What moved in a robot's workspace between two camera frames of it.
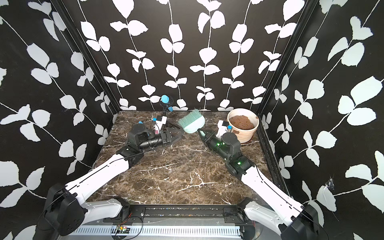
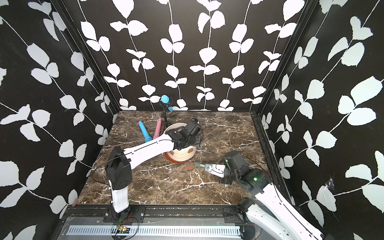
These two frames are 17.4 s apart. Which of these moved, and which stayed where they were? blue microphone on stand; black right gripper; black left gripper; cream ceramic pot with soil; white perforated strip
Moved: black right gripper; cream ceramic pot with soil; black left gripper
Stayed: white perforated strip; blue microphone on stand
